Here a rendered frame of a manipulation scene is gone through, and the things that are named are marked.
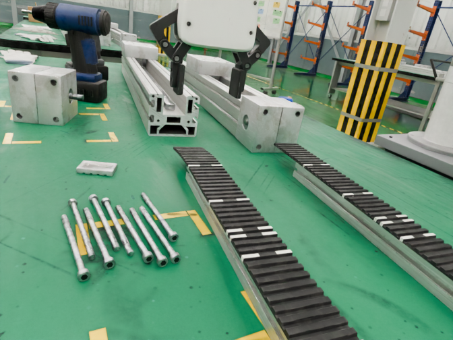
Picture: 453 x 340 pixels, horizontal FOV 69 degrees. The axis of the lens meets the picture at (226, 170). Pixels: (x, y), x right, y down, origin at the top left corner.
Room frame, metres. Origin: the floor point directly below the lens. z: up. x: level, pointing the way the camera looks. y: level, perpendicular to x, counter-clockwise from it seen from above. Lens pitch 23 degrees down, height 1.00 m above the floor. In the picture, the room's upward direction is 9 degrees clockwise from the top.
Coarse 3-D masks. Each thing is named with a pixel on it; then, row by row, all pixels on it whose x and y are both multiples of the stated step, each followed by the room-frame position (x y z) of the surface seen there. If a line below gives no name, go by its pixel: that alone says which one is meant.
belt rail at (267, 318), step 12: (192, 180) 0.43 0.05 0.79; (204, 204) 0.36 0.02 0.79; (216, 228) 0.31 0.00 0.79; (228, 240) 0.28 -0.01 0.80; (228, 252) 0.28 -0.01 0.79; (240, 264) 0.26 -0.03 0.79; (240, 276) 0.25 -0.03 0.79; (252, 288) 0.23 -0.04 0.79; (252, 300) 0.22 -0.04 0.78; (264, 300) 0.21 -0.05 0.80; (264, 312) 0.20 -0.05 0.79; (264, 324) 0.20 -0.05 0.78; (276, 324) 0.18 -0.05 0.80; (276, 336) 0.18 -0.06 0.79
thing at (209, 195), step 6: (204, 192) 0.35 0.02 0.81; (210, 192) 0.35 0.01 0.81; (216, 192) 0.35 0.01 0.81; (222, 192) 0.36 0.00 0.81; (228, 192) 0.36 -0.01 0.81; (234, 192) 0.36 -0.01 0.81; (240, 192) 0.36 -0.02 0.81; (210, 198) 0.34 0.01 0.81; (216, 198) 0.34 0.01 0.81; (222, 198) 0.34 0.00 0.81; (228, 198) 0.35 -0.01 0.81; (234, 198) 0.35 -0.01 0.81
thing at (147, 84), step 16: (128, 64) 1.07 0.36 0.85; (128, 80) 1.06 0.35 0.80; (144, 80) 0.75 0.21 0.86; (160, 80) 0.93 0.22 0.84; (144, 96) 0.69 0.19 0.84; (160, 96) 0.63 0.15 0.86; (176, 96) 0.74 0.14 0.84; (192, 96) 0.66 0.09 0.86; (144, 112) 0.68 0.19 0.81; (160, 112) 0.63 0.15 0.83; (176, 112) 0.67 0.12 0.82; (192, 112) 0.66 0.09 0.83; (160, 128) 0.63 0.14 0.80; (176, 128) 0.68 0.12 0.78; (192, 128) 0.68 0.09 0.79
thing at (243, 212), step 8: (224, 208) 0.32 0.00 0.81; (232, 208) 0.32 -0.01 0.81; (240, 208) 0.32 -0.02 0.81; (248, 208) 0.33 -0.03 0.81; (256, 208) 0.33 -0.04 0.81; (216, 216) 0.31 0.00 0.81; (224, 216) 0.30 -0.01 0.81; (232, 216) 0.31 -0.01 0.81; (240, 216) 0.31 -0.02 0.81; (248, 216) 0.31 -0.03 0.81; (256, 216) 0.32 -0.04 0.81
